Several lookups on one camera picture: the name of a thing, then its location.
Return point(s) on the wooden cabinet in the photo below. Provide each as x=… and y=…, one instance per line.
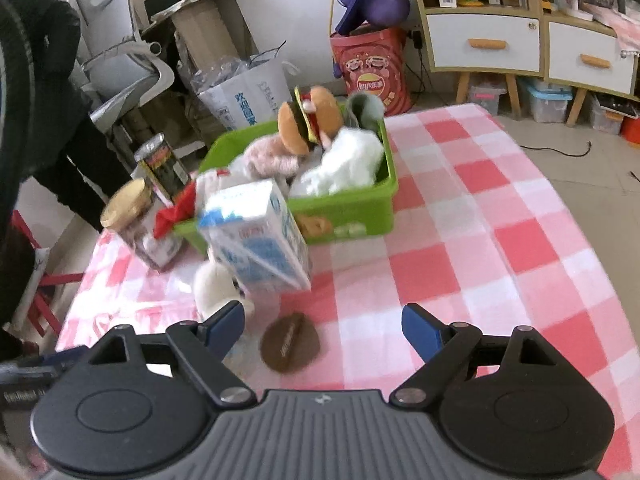
x=542, y=10

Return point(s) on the white office chair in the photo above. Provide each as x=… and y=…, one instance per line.
x=130, y=60

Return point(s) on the pink floral cloth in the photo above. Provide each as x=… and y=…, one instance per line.
x=615, y=25

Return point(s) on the grey fluffy cloth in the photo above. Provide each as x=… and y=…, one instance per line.
x=367, y=107

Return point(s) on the red white checkered tablecloth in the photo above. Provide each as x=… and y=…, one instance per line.
x=500, y=240

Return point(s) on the hamburger plush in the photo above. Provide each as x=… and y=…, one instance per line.
x=295, y=125

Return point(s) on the orange box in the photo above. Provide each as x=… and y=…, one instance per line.
x=631, y=129

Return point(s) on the blue white milk carton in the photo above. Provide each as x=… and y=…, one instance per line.
x=255, y=245

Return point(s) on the red snack bucket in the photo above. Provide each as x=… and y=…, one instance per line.
x=370, y=75

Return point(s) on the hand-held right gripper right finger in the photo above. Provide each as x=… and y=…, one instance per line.
x=420, y=334

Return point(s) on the white plastic bag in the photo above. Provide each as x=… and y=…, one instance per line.
x=245, y=95

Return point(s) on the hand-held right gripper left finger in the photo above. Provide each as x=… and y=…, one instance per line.
x=227, y=328

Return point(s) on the gold lid cookie jar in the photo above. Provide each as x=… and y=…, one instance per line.
x=125, y=205

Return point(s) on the green plastic bin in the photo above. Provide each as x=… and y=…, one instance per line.
x=350, y=210

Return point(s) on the clear storage box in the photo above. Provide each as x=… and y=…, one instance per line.
x=605, y=115

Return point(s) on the black wall charger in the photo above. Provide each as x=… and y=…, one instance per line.
x=417, y=40

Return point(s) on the white cabinet drawer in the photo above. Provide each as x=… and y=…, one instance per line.
x=482, y=42
x=592, y=60

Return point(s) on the pink fluffy towel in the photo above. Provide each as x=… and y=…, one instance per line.
x=270, y=155

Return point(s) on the beige rabbit plush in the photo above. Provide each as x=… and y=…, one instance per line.
x=215, y=285

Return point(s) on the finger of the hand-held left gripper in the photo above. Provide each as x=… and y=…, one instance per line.
x=50, y=359

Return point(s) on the brown round pad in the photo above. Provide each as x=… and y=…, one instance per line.
x=290, y=342

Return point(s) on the clear box blue lid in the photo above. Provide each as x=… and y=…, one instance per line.
x=545, y=100

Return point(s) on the red stool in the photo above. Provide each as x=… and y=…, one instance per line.
x=45, y=280

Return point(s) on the white cloth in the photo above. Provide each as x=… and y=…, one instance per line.
x=345, y=160

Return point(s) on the red white santa plush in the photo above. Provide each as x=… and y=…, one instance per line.
x=172, y=212

